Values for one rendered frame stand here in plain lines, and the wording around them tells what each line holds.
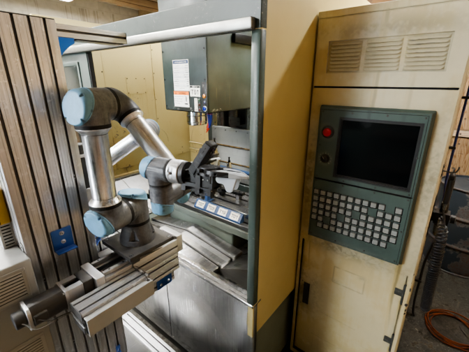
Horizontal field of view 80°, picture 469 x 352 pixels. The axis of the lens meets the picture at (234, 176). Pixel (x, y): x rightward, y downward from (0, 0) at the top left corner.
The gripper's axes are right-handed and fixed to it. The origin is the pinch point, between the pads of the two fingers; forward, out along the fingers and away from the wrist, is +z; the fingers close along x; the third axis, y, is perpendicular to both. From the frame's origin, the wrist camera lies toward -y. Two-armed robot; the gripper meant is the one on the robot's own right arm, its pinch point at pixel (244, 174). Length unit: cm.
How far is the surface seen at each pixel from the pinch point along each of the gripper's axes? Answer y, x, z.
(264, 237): 38, -45, -5
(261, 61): -35.7, -27.9, -7.2
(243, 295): 72, -48, -14
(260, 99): -22.7, -30.0, -7.1
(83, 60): -45, -60, -136
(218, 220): 58, -100, -56
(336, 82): -34, -68, 16
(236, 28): -46, -25, -16
